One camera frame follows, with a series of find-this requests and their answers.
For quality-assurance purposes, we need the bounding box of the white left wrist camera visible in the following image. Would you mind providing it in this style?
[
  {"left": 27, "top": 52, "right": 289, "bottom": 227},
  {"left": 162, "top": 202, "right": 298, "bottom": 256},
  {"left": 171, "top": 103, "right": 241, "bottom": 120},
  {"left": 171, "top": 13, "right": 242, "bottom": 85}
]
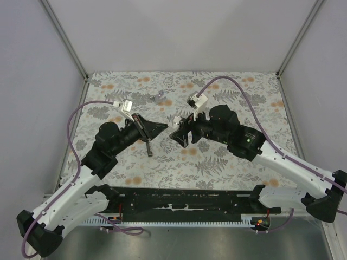
[{"left": 113, "top": 100, "right": 134, "bottom": 121}]

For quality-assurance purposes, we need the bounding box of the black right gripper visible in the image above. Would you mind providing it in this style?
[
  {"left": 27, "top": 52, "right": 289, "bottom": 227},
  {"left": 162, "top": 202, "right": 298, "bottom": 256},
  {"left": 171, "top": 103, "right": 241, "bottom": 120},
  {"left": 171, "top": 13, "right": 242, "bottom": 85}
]
[{"left": 170, "top": 105, "right": 229, "bottom": 148}]

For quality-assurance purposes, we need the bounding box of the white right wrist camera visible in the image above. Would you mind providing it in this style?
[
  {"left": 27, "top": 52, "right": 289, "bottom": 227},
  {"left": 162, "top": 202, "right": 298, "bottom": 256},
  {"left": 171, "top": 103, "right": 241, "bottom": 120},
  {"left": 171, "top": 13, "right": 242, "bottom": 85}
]
[{"left": 187, "top": 93, "right": 208, "bottom": 121}]

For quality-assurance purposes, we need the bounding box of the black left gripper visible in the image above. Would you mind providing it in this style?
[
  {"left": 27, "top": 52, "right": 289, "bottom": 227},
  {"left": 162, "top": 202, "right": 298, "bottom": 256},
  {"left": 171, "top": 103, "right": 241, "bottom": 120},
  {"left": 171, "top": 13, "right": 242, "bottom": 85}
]
[{"left": 112, "top": 113, "right": 168, "bottom": 156}]

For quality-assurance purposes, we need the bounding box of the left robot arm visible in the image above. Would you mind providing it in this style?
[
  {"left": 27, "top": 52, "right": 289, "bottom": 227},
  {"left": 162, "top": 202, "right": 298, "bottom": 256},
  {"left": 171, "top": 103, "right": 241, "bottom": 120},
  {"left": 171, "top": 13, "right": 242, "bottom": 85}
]
[{"left": 16, "top": 114, "right": 168, "bottom": 259}]

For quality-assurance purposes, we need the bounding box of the aluminium frame post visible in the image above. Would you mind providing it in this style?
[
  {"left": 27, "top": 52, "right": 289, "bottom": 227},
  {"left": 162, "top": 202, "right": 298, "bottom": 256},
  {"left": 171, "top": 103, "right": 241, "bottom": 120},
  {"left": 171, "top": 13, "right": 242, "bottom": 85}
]
[
  {"left": 276, "top": 0, "right": 326, "bottom": 79},
  {"left": 40, "top": 0, "right": 90, "bottom": 82}
]

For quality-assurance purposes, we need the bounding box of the aluminium frame post left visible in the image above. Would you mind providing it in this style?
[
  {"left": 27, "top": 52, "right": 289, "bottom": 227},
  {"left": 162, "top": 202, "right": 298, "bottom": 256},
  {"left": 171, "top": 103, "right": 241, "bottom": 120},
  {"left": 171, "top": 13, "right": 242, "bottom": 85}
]
[{"left": 40, "top": 0, "right": 90, "bottom": 82}]

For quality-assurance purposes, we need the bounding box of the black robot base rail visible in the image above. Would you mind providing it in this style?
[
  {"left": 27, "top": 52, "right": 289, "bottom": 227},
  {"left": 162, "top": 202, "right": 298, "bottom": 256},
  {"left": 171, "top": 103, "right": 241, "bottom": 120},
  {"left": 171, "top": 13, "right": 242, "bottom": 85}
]
[{"left": 86, "top": 184, "right": 282, "bottom": 224}]

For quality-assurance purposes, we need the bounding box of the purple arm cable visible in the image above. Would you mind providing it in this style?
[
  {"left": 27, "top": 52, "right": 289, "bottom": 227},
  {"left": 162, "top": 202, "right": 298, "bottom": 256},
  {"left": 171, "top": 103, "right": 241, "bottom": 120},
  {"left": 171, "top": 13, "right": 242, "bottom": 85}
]
[
  {"left": 21, "top": 100, "right": 144, "bottom": 257},
  {"left": 196, "top": 76, "right": 347, "bottom": 234}
]

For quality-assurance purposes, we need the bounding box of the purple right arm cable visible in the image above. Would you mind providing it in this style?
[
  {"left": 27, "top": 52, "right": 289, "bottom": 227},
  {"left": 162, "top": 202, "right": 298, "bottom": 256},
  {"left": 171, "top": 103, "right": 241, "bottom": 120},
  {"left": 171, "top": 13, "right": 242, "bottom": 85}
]
[{"left": 196, "top": 76, "right": 347, "bottom": 234}]

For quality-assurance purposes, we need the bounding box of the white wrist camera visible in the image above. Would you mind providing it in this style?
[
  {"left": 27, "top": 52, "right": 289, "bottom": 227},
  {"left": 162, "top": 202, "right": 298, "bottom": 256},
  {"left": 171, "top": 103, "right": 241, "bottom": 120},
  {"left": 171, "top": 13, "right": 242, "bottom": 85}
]
[
  {"left": 113, "top": 100, "right": 134, "bottom": 121},
  {"left": 187, "top": 93, "right": 208, "bottom": 121}
]

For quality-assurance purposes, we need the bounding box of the white slotted cable duct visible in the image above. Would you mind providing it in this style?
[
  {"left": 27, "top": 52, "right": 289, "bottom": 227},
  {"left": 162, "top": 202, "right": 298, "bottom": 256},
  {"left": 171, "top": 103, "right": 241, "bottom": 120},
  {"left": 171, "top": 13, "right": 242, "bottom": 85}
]
[{"left": 80, "top": 216, "right": 255, "bottom": 228}]

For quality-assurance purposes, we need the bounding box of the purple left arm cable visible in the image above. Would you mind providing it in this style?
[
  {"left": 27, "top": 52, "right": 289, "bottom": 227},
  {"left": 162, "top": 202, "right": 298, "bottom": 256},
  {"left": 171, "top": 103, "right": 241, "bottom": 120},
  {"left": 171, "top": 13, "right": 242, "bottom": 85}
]
[{"left": 21, "top": 100, "right": 144, "bottom": 257}]

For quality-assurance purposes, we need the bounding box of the aluminium frame post right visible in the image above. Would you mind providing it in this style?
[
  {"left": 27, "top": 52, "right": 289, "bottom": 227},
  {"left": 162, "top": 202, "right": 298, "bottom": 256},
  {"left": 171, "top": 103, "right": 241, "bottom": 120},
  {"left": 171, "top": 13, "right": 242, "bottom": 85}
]
[{"left": 276, "top": 0, "right": 326, "bottom": 79}]

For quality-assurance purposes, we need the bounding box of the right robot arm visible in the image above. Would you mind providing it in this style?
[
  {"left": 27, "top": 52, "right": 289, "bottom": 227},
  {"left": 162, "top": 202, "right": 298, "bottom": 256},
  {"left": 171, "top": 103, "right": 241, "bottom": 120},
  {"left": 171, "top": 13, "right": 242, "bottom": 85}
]
[{"left": 170, "top": 105, "right": 346, "bottom": 223}]

